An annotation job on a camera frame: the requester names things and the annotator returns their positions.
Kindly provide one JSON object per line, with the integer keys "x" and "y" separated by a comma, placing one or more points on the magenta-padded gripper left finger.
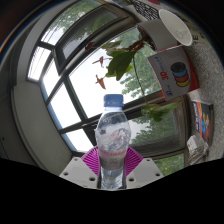
{"x": 88, "y": 161}

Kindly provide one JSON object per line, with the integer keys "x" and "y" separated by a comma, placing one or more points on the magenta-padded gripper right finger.
{"x": 136, "y": 161}

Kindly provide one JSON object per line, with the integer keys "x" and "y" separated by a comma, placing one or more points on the clear water bottle blue cap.
{"x": 112, "y": 140}

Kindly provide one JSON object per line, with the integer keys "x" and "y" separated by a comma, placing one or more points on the brown-framed window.
{"x": 71, "y": 90}

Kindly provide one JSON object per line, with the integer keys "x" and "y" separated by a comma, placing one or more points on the red white filament box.
{"x": 176, "y": 73}

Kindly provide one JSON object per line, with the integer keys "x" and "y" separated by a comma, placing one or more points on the potted plant white pot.
{"x": 120, "y": 61}

